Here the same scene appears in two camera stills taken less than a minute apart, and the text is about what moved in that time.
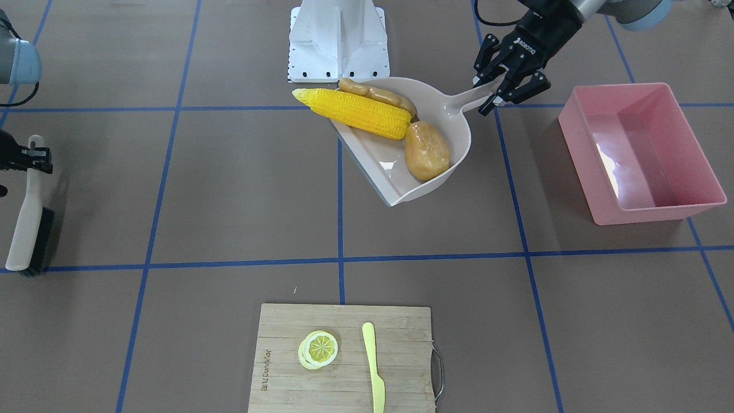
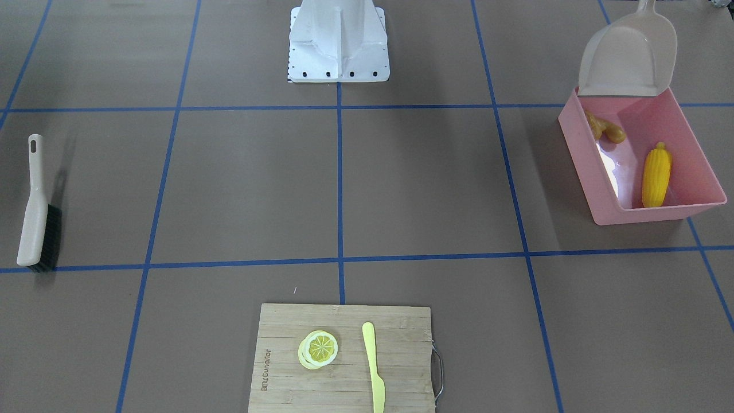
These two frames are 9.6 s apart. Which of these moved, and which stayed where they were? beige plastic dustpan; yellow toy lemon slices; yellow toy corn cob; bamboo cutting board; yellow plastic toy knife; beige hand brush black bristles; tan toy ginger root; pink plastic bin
Moved: tan toy ginger root; beige plastic dustpan; beige hand brush black bristles; yellow toy corn cob
Stayed: yellow plastic toy knife; yellow toy lemon slices; bamboo cutting board; pink plastic bin
